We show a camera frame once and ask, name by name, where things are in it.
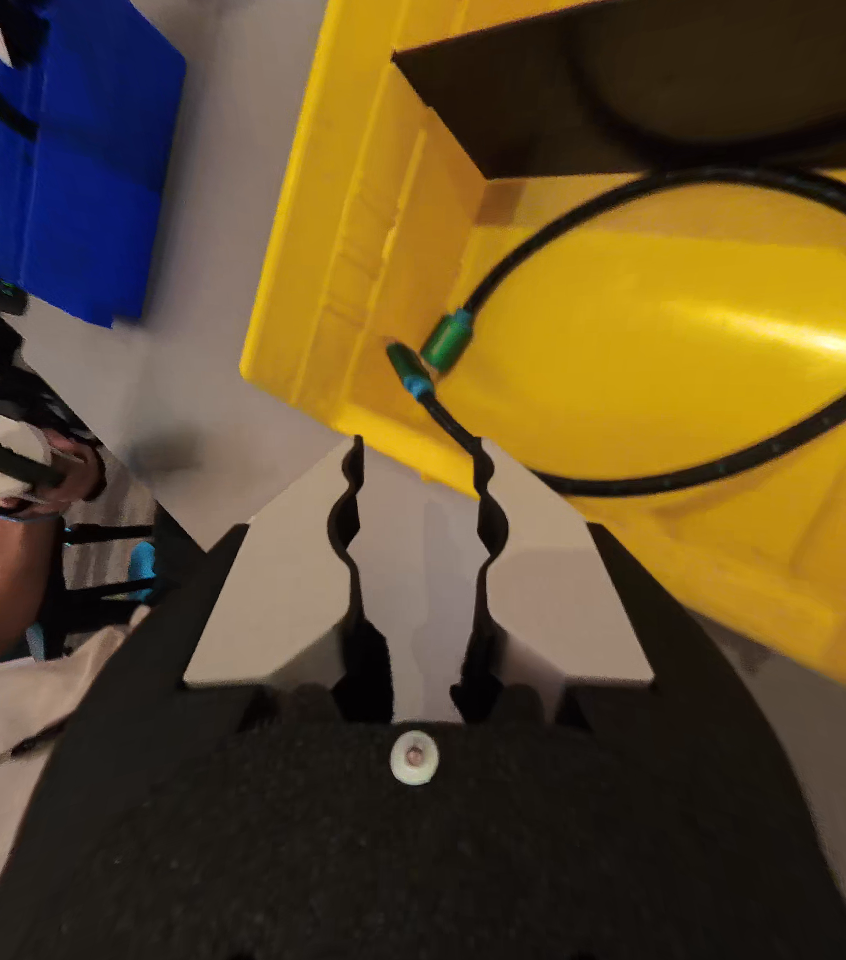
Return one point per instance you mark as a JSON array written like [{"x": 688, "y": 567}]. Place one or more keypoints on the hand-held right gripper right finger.
[{"x": 565, "y": 600}]

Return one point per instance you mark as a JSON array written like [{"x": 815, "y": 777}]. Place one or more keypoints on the grey desk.
[{"x": 243, "y": 112}]

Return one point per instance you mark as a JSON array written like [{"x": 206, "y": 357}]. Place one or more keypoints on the blue wristband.
[{"x": 25, "y": 516}]

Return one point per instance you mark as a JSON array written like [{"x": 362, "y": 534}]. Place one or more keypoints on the person's pale clothing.
[{"x": 18, "y": 675}]

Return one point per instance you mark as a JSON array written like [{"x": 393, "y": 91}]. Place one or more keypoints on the yellow plastic bin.
[{"x": 655, "y": 360}]

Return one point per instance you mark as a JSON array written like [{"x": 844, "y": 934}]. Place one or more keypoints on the person's left hand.
[{"x": 82, "y": 469}]

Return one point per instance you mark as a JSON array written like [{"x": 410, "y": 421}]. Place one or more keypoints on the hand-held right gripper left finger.
[{"x": 273, "y": 600}]

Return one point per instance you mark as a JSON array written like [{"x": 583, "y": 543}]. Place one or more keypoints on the black bin divider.
[{"x": 618, "y": 90}]

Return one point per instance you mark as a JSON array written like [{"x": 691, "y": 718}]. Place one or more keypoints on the blue plastic bin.
[{"x": 93, "y": 187}]

